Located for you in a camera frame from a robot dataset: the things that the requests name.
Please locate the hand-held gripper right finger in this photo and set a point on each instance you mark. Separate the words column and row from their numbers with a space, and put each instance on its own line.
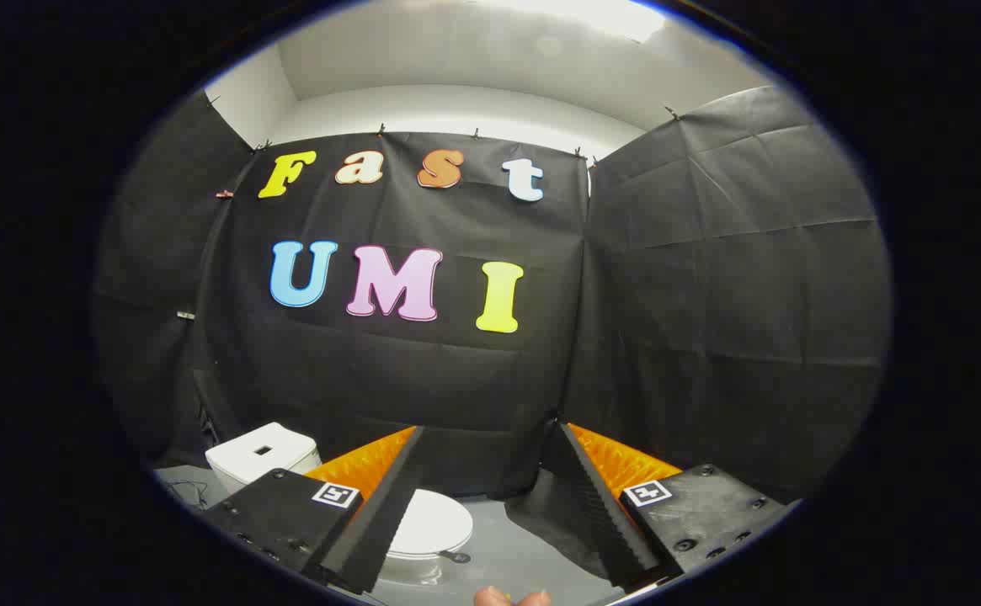
column 599, row 513

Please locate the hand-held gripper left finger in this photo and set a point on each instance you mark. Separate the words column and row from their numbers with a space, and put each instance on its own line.
column 385, row 513

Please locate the white toilet lid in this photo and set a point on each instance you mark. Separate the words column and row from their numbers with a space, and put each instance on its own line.
column 435, row 522

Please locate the white toilet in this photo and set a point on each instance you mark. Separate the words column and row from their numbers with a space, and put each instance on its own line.
column 263, row 459

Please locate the black backdrop cloth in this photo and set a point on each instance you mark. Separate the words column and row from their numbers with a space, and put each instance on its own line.
column 423, row 379

